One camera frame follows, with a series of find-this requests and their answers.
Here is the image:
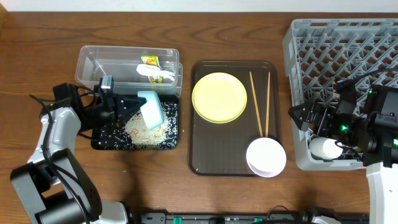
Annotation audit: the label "left wooden chopstick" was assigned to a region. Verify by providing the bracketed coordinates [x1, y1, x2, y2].
[249, 72, 263, 137]

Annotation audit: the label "black tray bin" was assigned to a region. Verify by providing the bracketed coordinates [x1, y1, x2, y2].
[90, 94, 180, 151]

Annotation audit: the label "white wrapper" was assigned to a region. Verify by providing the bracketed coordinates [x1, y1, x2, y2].
[136, 64, 175, 83]

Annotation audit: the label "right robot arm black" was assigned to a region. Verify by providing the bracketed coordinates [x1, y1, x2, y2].
[289, 75, 397, 223]

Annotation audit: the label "brown serving tray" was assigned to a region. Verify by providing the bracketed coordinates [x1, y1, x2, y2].
[188, 60, 282, 177]

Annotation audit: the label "wooden chopstick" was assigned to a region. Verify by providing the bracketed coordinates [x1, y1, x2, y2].
[265, 72, 271, 138]
[249, 72, 263, 137]

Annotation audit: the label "white cup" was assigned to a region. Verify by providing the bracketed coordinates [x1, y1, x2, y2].
[308, 137, 343, 161]

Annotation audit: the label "clear plastic bin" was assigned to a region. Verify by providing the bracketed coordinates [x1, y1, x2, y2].
[75, 45, 183, 96]

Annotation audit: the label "rice leftovers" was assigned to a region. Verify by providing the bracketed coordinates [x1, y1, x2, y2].
[93, 101, 179, 149]

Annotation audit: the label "right wooden chopstick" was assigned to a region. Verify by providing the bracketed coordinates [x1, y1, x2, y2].
[265, 72, 271, 138]

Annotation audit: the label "grey dishwasher rack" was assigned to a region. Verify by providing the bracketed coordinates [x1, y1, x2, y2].
[282, 19, 397, 170]

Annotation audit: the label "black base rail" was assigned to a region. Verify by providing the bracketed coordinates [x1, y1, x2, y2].
[138, 205, 370, 224]

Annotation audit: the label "pink white bowl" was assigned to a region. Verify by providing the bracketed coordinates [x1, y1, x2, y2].
[246, 138, 287, 178]

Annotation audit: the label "orange green snack wrapper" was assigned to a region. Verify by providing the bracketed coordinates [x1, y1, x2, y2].
[141, 55, 164, 83]

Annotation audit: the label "blue bowl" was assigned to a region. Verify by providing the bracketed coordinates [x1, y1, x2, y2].
[137, 91, 164, 130]

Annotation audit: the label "yellow plate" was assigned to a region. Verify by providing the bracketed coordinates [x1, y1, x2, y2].
[192, 72, 248, 124]

